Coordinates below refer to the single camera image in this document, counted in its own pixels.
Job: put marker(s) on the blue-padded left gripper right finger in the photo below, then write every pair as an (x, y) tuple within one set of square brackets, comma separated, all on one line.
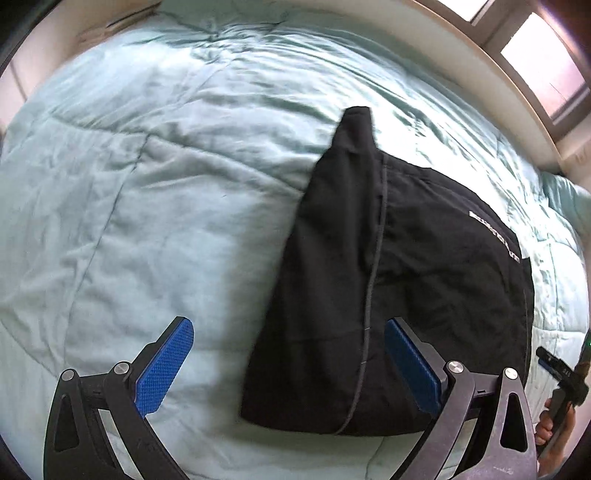
[(419, 364)]

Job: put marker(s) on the window with frame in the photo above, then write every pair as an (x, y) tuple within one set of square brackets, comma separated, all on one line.
[(534, 49)]

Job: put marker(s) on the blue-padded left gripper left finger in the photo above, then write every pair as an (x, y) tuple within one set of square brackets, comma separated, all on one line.
[(158, 363)]

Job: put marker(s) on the light green pillow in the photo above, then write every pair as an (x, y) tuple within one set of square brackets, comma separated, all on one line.
[(569, 200)]

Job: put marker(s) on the light green bed comforter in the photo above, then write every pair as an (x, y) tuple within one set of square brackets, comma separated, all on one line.
[(157, 174)]

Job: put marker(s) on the beige padded bed frame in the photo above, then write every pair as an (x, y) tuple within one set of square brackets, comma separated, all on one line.
[(49, 33)]

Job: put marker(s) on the person's right hand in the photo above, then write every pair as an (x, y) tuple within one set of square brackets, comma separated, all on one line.
[(555, 455)]

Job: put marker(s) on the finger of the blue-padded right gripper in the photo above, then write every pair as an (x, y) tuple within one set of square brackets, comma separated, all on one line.
[(551, 365)]

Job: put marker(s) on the black hooded jacket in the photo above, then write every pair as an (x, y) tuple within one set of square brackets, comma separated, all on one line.
[(376, 238)]

